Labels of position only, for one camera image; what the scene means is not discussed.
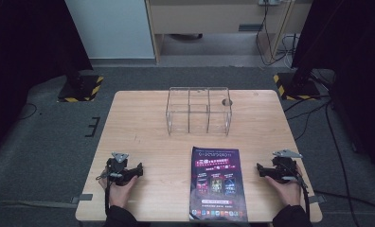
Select thin black floor cable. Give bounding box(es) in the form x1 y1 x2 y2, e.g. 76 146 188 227
15 102 39 122

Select dark curtain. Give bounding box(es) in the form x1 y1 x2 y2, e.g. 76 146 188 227
0 0 94 162
291 0 375 173

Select black stand pole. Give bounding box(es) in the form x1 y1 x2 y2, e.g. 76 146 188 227
292 44 317 90
61 44 86 93

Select long black floor cable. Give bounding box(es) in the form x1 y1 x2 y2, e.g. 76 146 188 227
325 102 362 227

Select grey tape piece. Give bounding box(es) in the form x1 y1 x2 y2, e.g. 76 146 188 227
70 193 94 205
308 194 328 205

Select person's left hand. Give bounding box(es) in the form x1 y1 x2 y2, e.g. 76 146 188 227
98 169 139 210

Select light wooden desk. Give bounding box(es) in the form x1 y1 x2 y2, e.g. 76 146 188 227
144 0 313 65

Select striped black stand base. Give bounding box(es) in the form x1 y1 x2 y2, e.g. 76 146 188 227
57 74 105 103
273 72 322 101

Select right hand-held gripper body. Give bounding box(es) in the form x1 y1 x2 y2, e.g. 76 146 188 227
268 148 303 184

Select white panel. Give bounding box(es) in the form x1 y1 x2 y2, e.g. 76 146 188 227
64 0 156 61

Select left hand-held gripper cable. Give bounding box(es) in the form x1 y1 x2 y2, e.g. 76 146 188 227
96 171 114 218

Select person's right hand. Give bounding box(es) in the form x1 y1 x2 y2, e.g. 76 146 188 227
264 164 304 208

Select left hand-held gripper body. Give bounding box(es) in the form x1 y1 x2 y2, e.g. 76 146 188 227
105 151 136 186

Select dark purple book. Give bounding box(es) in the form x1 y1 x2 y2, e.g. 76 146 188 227
188 146 249 222

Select clear acrylic organizer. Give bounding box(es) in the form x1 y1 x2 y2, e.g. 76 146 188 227
165 86 234 137

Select right hand-held gripper cable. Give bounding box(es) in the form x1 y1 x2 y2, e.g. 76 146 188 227
281 162 312 219

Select hand-held gripper cable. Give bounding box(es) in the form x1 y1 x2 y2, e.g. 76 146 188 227
281 162 312 219
96 171 114 218

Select black hanging cables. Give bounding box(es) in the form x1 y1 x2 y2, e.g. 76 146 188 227
255 0 301 67

